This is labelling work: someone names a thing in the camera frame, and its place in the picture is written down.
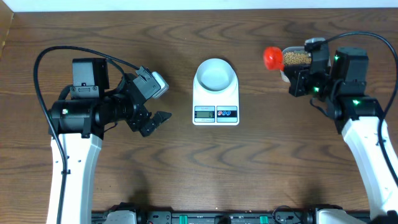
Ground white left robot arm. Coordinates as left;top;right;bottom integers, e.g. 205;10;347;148
47;58;171;223

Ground red measuring scoop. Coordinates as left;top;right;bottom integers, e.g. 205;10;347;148
263;47;284;70

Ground grey bowl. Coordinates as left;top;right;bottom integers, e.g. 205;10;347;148
195;58;237;92

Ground clear plastic container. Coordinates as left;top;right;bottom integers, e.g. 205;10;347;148
282;43;330;85

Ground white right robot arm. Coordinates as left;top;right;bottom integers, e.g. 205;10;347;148
282;45;397;223

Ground soybeans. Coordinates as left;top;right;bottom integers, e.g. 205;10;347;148
283;52;312;65

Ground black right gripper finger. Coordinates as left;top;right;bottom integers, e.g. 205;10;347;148
283;64;310;77
289;75;307;97

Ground white digital kitchen scale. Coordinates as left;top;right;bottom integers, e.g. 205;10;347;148
192;77;240;126

